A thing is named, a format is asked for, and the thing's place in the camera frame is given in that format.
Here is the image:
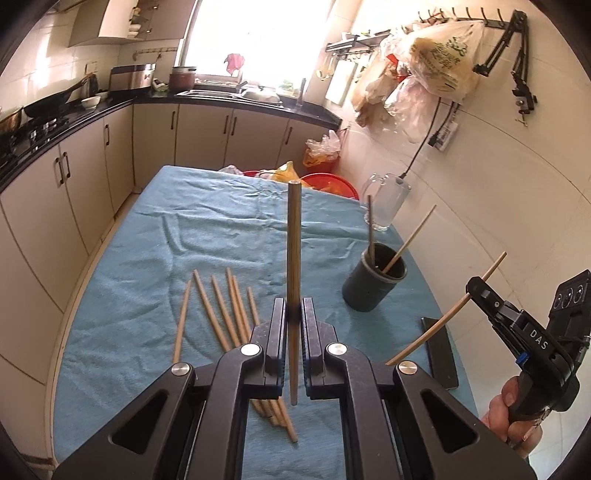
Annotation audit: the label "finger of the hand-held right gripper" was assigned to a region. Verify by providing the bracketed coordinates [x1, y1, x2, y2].
[465, 276, 513, 326]

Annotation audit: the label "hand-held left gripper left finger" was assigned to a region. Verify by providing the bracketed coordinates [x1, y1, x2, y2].
[53, 298, 288, 480]

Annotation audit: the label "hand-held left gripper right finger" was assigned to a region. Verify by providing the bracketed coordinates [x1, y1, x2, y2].
[301, 298, 539, 480]

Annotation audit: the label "pale bamboo chopstick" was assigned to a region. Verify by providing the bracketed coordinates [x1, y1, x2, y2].
[382, 205, 437, 274]
[386, 251, 508, 366]

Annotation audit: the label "black cylindrical utensil holder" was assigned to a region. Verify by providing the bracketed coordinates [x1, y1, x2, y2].
[342, 243, 411, 313]

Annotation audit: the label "dark wooden chopstick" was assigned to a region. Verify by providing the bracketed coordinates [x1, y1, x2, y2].
[287, 181, 303, 407]
[367, 195, 377, 266]

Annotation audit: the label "bunch of wooden chopsticks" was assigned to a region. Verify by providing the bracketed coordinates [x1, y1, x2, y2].
[172, 268, 298, 445]

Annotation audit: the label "person's right hand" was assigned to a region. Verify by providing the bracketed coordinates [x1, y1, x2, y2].
[480, 376, 544, 459]

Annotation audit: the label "black flat rectangular case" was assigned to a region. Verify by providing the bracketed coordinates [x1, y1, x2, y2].
[421, 316, 459, 391]

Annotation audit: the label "clear glass mug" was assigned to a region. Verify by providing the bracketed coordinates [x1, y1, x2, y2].
[360, 173, 411, 232]

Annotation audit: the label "blue towel table cloth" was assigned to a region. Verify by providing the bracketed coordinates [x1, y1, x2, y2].
[53, 165, 478, 467]

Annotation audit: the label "red plastic basin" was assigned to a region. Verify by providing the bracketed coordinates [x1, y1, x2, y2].
[300, 172, 360, 200]

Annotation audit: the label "yellow plastic bag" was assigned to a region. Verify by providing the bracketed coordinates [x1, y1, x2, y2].
[269, 161, 302, 184]

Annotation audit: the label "white knotted plastic bag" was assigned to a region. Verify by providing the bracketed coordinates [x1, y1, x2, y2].
[302, 130, 343, 169]

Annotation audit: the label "translucent plastic bag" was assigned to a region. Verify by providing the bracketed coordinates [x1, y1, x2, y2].
[383, 76, 445, 143]

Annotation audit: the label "black kitchen countertop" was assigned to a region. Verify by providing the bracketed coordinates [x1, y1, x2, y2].
[0, 87, 343, 186]

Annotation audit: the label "beige base cabinets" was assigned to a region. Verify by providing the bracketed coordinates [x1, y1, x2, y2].
[0, 102, 340, 384]

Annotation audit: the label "brownish plastic bag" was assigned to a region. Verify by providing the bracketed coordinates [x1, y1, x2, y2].
[352, 48, 402, 128]

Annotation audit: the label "white printed plastic bag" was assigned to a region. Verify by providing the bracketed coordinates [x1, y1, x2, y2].
[401, 21, 485, 103]

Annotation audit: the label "white hanging board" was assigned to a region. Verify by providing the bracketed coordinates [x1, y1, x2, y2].
[324, 60, 359, 108]

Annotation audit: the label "brown cooking pot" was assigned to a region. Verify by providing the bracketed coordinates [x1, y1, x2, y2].
[168, 66, 197, 92]

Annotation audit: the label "red cloth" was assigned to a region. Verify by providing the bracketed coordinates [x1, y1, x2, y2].
[224, 52, 248, 77]

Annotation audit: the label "silver kitchen appliance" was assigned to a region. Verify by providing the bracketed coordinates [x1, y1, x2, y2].
[109, 63, 157, 92]

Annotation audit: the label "kitchen window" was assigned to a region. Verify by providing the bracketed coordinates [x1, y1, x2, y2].
[184, 0, 334, 89]

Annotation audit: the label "gas stove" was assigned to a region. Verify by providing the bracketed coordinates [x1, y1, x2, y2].
[0, 114, 71, 158]

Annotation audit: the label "black wok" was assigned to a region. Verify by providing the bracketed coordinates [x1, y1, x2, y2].
[23, 75, 92, 119]

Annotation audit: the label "metal pan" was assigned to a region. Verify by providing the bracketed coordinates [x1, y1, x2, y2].
[0, 107, 25, 136]

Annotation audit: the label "black power cable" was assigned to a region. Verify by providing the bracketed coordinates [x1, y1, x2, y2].
[398, 99, 459, 182]

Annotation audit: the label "white wall socket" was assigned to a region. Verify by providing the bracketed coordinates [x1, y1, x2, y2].
[433, 121, 461, 151]

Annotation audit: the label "black wall hook rail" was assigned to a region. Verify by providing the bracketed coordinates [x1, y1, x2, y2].
[418, 8, 514, 29]

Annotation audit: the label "black wall shelf rack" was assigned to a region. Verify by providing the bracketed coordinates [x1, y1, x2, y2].
[324, 29, 393, 59]

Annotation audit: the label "beige wall cabinets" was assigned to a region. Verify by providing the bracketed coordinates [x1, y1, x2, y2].
[68, 0, 195, 48]

